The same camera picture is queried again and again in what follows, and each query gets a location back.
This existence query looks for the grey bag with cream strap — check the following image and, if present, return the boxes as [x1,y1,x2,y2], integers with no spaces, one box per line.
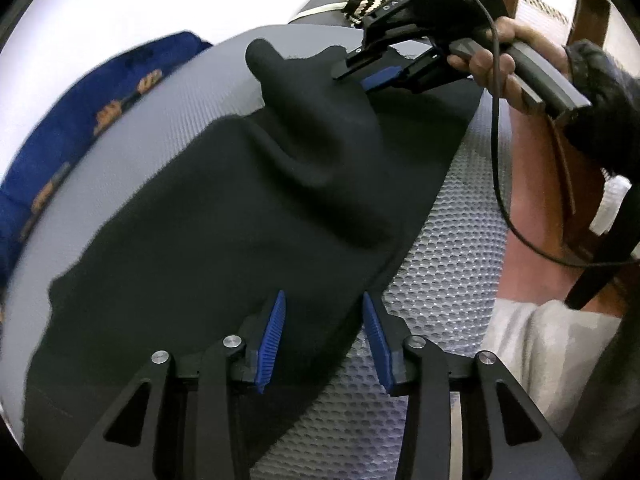
[287,0,363,27]

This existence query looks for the wooden furniture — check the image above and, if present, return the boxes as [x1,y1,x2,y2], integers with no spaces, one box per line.
[460,0,628,61]

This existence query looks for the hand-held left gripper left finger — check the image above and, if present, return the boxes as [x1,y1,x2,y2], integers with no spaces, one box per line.
[60,290,288,480]

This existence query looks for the blue floral blanket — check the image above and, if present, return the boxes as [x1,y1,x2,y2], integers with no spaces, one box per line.
[0,30,213,321]

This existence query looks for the black pants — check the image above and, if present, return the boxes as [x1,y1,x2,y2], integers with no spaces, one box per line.
[22,37,483,480]

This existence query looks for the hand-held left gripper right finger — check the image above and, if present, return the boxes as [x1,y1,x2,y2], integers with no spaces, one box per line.
[361,291,583,480]

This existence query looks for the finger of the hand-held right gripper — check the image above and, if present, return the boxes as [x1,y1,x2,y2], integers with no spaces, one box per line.
[331,41,437,81]
[360,49,471,95]

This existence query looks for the person's right hand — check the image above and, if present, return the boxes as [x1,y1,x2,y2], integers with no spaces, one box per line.
[446,16,571,116]

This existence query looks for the grey mesh mat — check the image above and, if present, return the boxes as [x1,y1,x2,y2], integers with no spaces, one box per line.
[0,25,516,480]

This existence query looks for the black and white cloth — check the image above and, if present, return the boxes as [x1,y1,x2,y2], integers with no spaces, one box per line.
[340,0,388,27]

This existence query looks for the black cable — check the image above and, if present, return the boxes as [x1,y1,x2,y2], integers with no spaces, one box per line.
[440,0,640,268]

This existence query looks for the person's bare leg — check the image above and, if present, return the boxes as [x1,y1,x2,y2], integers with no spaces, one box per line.
[492,92,640,318]

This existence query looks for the person's white shorts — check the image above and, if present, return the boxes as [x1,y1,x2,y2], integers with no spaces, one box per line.
[480,299,626,443]

